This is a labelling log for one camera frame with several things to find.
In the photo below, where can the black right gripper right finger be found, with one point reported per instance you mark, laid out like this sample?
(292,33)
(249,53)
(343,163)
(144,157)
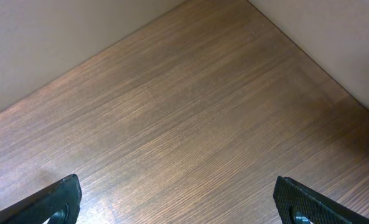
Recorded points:
(296,203)

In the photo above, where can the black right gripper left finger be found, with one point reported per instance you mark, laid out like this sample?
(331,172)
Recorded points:
(56,203)

